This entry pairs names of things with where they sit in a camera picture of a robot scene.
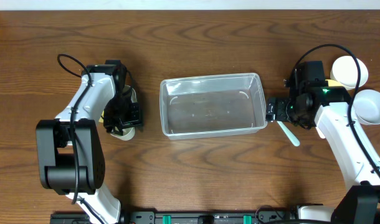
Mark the grey plastic bowl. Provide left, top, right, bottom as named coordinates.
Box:
left=353, top=90, right=380, bottom=125

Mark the grey plastic cup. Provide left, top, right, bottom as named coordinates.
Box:
left=111, top=85, right=138, bottom=141

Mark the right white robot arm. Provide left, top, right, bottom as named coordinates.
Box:
left=266, top=61, right=380, bottom=223

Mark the pink plastic fork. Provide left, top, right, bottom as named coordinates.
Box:
left=316, top=127, right=326, bottom=139

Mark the clear plastic storage box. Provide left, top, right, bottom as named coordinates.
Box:
left=159, top=73, right=267, bottom=140

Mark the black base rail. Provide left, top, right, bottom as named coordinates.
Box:
left=50, top=208, right=303, bottom=224

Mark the white plastic bowl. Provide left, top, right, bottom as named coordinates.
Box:
left=330, top=56, right=369, bottom=90

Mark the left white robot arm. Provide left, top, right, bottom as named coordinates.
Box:
left=36, top=60, right=143, bottom=223

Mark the mint green plastic spoon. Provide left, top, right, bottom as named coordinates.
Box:
left=277, top=121, right=300, bottom=147

